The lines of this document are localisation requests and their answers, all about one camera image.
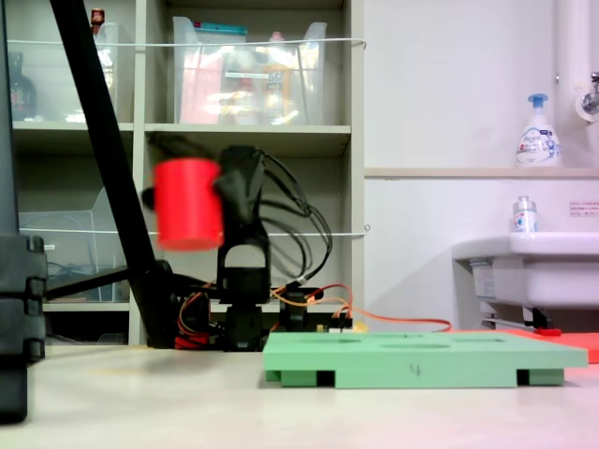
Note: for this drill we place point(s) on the red cylinder block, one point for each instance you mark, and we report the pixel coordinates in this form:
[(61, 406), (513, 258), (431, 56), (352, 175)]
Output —
[(187, 206)]

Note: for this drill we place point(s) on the beige shelf unit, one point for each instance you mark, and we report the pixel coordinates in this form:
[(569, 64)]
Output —
[(248, 133)]

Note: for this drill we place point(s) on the black tripod with smooth legs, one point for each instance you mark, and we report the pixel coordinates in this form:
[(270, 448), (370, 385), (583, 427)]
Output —
[(107, 154)]

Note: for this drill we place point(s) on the clear plastic file box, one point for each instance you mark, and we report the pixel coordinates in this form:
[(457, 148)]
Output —
[(70, 243)]

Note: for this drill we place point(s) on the pink packet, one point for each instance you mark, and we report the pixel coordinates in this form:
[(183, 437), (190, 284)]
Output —
[(201, 93)]

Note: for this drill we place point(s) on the yellow package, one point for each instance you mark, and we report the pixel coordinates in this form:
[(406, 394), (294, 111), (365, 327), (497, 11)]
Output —
[(277, 93)]

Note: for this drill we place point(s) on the large clear plastic bin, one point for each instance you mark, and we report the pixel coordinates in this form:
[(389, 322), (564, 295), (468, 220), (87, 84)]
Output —
[(318, 70)]

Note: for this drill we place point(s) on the pink capped bottle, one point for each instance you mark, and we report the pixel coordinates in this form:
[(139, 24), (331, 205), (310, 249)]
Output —
[(277, 37)]

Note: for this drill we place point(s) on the blue edged plastic bag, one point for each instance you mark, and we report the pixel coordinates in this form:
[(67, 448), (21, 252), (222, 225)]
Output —
[(220, 30)]

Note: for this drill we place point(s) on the dark glass bottle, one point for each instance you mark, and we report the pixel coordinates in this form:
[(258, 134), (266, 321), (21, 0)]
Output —
[(22, 93)]

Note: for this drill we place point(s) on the small circuit board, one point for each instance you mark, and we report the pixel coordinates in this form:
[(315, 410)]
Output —
[(341, 322)]

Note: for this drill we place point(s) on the brown bottle red cap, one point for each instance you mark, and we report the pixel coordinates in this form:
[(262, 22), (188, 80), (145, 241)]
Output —
[(97, 18)]

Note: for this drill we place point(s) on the green shape sorter board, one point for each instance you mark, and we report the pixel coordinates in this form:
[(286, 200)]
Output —
[(421, 360)]

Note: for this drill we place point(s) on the small clear bottle blue label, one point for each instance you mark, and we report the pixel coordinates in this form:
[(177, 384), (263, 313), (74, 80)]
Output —
[(525, 220)]

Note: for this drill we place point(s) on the white pump soap bottle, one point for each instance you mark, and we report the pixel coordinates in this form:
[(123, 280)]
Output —
[(538, 145)]

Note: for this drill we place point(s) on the white sink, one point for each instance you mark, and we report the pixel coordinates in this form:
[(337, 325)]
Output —
[(552, 271)]

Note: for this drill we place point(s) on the white vertical pipe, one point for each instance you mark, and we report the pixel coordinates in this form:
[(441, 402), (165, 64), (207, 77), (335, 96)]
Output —
[(568, 47)]

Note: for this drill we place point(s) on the metal faucet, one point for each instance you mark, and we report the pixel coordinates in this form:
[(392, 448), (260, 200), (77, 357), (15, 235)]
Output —
[(590, 100)]

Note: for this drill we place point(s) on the red base mount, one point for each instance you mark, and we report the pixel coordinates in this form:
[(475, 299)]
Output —
[(192, 341)]

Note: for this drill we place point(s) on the white wall sign red print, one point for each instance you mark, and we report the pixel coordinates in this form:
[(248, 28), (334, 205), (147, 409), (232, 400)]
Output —
[(585, 209)]

